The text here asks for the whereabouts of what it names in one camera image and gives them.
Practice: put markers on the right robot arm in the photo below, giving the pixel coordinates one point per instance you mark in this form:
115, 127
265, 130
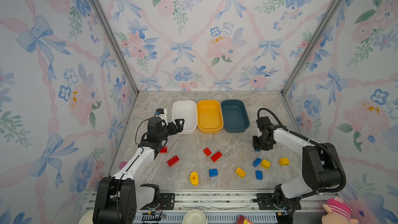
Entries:
322, 171

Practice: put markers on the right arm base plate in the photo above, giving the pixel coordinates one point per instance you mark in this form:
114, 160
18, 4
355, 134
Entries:
267, 201

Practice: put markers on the paper cup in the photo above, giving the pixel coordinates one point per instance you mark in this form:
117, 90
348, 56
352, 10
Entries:
87, 218

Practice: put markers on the yellow plastic container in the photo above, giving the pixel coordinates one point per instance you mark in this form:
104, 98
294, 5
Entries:
210, 120

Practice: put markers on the white plastic container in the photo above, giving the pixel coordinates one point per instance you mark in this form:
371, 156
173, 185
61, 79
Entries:
186, 110

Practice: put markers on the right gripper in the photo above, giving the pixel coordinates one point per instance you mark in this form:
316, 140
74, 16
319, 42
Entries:
256, 146

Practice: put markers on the long red lego brick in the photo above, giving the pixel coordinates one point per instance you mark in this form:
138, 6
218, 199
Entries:
173, 161

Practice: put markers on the small red lego brick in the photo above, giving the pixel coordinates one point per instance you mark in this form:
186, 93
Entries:
207, 152

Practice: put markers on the red packet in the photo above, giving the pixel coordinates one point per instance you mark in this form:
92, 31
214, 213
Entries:
243, 220

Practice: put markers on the aluminium mounting rail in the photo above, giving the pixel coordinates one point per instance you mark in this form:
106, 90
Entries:
229, 200

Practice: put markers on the left aluminium corner post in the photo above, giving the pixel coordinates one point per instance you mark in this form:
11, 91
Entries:
109, 35

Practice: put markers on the yellow lego brick flat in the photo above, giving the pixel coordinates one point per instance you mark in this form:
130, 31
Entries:
240, 172

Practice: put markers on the yellow duck lego piece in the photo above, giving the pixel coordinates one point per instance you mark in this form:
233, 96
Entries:
194, 178

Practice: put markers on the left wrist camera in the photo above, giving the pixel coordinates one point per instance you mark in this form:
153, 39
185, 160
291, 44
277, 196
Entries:
162, 113

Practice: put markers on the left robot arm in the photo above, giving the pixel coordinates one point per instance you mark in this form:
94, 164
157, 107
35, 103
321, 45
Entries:
119, 197

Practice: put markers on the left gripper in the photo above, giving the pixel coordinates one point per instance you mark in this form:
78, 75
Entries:
174, 131

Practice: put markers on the white bowl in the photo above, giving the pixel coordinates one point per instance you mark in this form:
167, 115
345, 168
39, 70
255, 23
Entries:
195, 216

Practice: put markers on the yellow lego brick cube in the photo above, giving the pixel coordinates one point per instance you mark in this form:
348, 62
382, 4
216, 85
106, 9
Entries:
265, 164

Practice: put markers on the dark teal plastic container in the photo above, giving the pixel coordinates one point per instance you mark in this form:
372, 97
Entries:
235, 116

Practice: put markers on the pink lego brick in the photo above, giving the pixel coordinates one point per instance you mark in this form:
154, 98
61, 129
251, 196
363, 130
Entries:
122, 164

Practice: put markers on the right aluminium corner post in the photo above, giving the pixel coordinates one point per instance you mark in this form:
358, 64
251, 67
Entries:
319, 31

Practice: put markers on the yellow lego brick far right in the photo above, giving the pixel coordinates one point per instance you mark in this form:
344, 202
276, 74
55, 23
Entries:
284, 161

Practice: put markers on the pink plush toy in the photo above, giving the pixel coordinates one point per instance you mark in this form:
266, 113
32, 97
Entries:
337, 212

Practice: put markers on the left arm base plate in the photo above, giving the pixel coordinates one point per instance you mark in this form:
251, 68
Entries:
166, 201

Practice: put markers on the aluminium corner post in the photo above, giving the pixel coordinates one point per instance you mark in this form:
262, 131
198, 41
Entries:
319, 31
109, 35

